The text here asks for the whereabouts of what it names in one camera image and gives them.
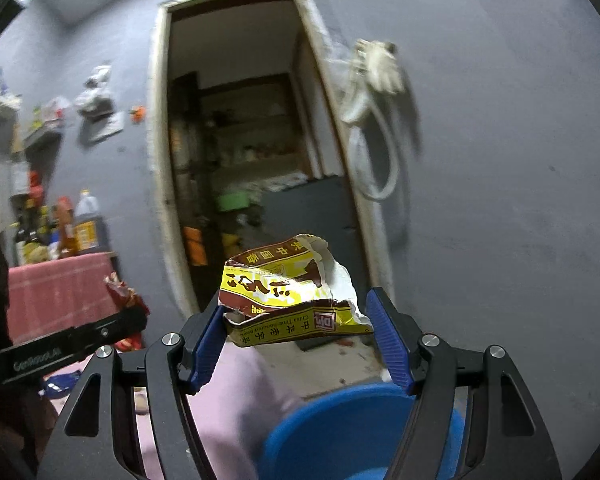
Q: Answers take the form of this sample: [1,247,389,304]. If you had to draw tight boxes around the wall shelf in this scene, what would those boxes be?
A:
[22,120,63,148]

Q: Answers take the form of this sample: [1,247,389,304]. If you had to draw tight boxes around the yellow snack packet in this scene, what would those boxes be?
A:
[219,232,376,348]

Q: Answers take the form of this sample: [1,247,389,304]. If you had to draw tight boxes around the white hose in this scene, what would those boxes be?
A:
[340,55,401,201]

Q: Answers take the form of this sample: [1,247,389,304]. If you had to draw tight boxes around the pink bed sheet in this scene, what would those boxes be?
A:
[40,340,306,480]

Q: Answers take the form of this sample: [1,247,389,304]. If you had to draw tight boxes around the orange bottle with red cap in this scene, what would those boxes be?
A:
[55,197,78,260]

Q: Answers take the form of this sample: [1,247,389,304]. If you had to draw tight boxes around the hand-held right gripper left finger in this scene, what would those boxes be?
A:
[36,304,228,480]

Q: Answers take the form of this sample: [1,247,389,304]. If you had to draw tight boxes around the large cooking oil bottle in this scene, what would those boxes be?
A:
[74,190,106,253]

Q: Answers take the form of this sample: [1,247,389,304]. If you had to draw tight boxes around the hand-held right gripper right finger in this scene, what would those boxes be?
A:
[365,287,563,480]

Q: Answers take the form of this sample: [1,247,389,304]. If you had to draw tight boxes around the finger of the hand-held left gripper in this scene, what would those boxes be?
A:
[75,307,148,361]

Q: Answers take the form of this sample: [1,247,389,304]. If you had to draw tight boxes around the wooden shelf unit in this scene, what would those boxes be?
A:
[200,72,316,191]

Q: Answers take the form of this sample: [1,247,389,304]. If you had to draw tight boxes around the dark wooden door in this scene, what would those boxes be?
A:
[167,72,203,306]

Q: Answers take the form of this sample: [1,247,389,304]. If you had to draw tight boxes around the red snack wrapper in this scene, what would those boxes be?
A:
[104,272,151,351]

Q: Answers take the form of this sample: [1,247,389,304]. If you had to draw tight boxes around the white rubber gloves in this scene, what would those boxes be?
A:
[357,39,403,95]

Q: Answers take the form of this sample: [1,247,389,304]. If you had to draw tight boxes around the blue plastic basin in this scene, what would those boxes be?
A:
[257,382,466,480]

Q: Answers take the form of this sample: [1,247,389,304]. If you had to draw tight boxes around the dark glass bottle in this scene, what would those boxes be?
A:
[14,200,41,263]

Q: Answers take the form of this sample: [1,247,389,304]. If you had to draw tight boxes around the pale door frame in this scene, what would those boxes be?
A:
[147,0,396,313]

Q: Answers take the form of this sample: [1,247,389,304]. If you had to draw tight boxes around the white plastic bag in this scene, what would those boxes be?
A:
[84,65,113,90]

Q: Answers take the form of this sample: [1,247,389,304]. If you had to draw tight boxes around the white wall plate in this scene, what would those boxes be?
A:
[87,112,126,143]

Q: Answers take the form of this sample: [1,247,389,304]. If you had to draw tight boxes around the red checked towel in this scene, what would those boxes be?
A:
[7,252,123,346]

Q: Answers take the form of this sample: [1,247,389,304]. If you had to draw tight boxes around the red capped bottle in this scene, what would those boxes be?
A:
[27,172,46,211]

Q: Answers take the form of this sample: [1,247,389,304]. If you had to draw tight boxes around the grey plastic bag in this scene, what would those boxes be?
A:
[75,87,115,120]

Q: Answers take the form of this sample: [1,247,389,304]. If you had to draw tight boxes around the grey refrigerator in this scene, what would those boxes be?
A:
[257,174,366,281]

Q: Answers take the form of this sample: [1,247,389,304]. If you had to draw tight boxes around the orange cloth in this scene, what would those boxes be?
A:
[182,226,208,267]

